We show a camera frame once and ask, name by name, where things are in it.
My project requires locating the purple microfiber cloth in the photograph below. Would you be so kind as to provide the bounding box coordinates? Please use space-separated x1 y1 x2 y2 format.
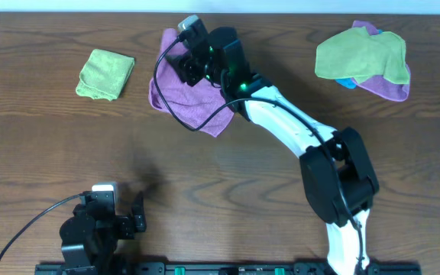
147 27 235 138

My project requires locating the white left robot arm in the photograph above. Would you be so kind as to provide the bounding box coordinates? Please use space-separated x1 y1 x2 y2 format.
60 191 147 275

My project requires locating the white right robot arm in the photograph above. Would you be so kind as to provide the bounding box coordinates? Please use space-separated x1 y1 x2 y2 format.
150 22 379 274

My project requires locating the folded green cloth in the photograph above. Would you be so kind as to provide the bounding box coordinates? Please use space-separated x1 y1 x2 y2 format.
76 49 135 102

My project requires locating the blue cloth in pile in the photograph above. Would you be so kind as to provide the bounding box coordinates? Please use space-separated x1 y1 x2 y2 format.
335 78 358 89

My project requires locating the crumpled green cloth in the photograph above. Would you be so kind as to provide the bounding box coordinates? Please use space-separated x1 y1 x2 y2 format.
315 27 410 85

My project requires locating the purple cloth in pile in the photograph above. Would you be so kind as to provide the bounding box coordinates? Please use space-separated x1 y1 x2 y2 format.
352 21 410 102

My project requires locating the black left camera cable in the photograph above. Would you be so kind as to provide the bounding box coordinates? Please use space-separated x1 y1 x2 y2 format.
0 193 86 275

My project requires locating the black camera cable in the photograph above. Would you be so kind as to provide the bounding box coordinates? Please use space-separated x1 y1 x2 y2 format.
153 34 366 268
0 193 86 275

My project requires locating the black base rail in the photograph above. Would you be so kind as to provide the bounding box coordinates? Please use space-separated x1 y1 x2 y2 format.
34 261 422 275

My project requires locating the black right camera cable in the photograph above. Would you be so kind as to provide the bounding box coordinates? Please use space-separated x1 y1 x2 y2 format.
153 34 366 268

